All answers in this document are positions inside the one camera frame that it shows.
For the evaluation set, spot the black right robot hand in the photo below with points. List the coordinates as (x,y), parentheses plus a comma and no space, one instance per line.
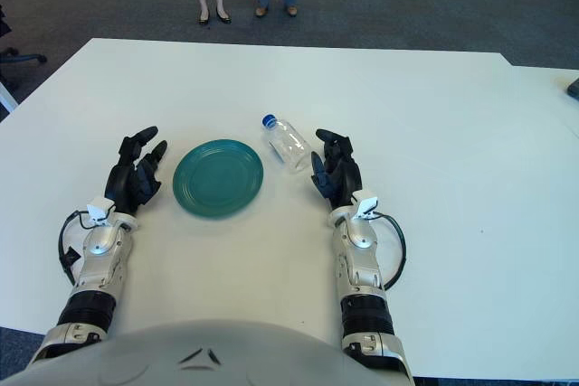
(346,178)

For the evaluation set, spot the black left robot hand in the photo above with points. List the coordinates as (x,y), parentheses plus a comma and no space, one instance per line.
(121,182)

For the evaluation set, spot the clear bottle with blue cap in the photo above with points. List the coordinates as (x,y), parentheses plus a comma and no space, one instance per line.
(291,146)

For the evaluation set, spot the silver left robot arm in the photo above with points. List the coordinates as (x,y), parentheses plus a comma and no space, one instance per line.
(101,259)

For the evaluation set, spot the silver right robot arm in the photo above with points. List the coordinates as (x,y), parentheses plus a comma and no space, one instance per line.
(364,264)

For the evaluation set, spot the green round plate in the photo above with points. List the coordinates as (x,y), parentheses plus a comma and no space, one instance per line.
(217,178)

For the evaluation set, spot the black office chair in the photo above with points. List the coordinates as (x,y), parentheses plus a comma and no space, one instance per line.
(18,59)

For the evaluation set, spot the grey robot torso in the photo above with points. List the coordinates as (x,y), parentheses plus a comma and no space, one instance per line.
(203,354)

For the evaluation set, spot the dark object on side table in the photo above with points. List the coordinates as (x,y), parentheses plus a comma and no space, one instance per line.
(573,88)

